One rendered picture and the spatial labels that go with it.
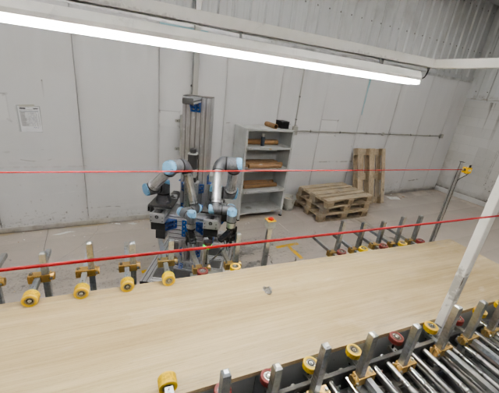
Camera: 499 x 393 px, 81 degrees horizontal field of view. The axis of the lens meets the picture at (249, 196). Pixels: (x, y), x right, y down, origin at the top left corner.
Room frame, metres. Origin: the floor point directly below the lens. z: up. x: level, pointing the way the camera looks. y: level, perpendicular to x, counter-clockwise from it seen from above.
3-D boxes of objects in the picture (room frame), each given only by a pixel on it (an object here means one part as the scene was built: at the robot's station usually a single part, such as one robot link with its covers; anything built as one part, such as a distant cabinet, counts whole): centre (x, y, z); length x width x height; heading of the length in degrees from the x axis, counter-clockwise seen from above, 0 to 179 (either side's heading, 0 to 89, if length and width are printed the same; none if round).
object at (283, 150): (4.89, -0.12, 0.78); 0.90 x 0.45 x 1.55; 120
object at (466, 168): (2.90, -2.07, 1.20); 0.15 x 0.12 x 1.00; 114
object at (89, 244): (1.56, 0.96, 0.92); 0.03 x 0.03 x 0.48; 24
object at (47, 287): (1.46, 1.19, 0.88); 0.03 x 0.03 x 0.48; 24
